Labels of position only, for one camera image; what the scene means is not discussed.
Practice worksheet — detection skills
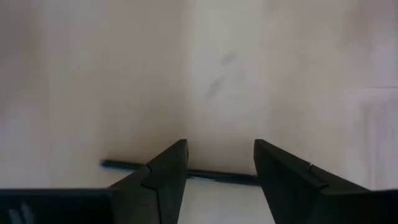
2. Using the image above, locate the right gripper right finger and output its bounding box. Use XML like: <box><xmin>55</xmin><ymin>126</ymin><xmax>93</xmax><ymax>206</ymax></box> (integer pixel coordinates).
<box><xmin>253</xmin><ymin>139</ymin><xmax>398</xmax><ymax>224</ymax></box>

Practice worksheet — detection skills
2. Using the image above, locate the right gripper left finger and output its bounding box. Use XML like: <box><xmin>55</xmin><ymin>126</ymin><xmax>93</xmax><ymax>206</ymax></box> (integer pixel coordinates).
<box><xmin>0</xmin><ymin>139</ymin><xmax>189</xmax><ymax>224</ymax></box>

